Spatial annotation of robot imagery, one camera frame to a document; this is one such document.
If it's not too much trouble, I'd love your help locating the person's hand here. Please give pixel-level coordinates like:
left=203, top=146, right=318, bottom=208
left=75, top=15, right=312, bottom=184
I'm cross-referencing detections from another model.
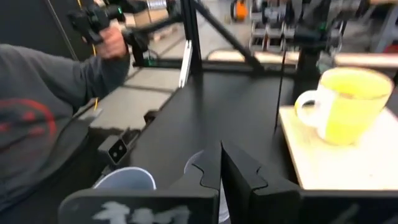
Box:
left=93, top=26, right=129, bottom=60

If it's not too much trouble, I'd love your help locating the yellow and white mug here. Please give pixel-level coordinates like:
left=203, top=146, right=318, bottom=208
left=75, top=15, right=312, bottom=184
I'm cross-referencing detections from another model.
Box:
left=293, top=66, right=395, bottom=147

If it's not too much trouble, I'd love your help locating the wooden shelf with black frame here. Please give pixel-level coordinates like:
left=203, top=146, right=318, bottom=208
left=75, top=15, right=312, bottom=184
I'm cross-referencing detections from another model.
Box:
left=272, top=49, right=398, bottom=191

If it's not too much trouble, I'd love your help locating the black table-level camera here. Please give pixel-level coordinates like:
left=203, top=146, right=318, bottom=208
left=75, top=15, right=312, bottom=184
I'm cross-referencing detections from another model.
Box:
left=97, top=134, right=141, bottom=166

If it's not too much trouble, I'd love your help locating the grey mug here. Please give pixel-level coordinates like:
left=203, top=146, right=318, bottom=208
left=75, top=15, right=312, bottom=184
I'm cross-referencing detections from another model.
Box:
left=93, top=150, right=231, bottom=224

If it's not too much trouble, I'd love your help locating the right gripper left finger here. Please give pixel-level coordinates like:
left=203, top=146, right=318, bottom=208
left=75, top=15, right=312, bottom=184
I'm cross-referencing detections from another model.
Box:
left=58, top=141, right=223, bottom=224

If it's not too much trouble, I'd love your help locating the black table frame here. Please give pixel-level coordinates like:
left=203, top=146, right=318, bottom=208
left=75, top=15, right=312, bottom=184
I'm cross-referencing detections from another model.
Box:
left=132, top=0, right=300, bottom=79

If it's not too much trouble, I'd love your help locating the black leader arm handle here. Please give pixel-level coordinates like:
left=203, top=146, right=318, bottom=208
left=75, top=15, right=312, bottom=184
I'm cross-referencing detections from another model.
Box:
left=66, top=0, right=185, bottom=68

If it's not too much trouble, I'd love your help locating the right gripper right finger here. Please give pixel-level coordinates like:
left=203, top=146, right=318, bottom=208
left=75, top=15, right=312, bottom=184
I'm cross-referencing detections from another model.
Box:
left=221, top=141, right=398, bottom=224

